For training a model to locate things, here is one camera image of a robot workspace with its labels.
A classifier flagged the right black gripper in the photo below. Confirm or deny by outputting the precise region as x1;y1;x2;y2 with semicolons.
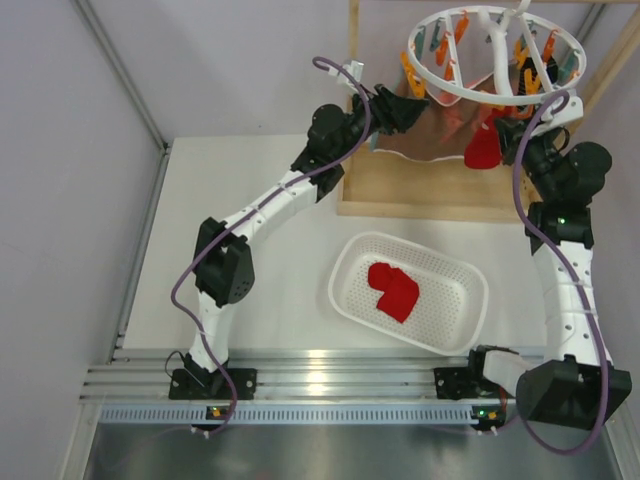
495;115;562;201

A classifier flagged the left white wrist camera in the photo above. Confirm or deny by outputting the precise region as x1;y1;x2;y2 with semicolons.
342;59;364;82

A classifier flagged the white perforated plastic basket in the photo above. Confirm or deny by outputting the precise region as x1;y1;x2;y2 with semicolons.
328;232;489;356

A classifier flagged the white round clip hanger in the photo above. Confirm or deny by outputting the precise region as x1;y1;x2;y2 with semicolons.
401;1;587;108

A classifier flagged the red sock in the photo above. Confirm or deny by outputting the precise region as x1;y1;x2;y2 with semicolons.
464;127;502;170
367;262;420;324

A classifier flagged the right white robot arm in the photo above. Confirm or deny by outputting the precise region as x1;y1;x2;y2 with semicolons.
434;119;632;430

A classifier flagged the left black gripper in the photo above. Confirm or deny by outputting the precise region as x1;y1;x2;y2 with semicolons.
331;83;428;162

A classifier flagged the black striped sock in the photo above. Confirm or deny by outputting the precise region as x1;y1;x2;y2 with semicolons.
517;57;541;96
544;56;559;84

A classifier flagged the orange patterned sock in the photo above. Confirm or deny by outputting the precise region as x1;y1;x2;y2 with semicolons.
369;93;492;163

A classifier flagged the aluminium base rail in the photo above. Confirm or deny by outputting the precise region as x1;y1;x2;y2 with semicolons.
79;347;626;429

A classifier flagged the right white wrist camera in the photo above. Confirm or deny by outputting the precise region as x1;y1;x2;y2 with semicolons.
534;92;584;135

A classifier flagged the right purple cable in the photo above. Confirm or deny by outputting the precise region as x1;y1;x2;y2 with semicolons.
512;94;614;457

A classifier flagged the wooden hanger stand frame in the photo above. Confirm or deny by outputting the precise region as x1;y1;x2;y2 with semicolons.
336;1;639;223

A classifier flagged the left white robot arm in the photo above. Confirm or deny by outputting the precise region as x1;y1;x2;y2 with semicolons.
169;85;429;400

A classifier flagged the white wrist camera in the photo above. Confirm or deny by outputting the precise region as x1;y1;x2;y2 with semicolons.
534;92;584;135
342;59;364;82

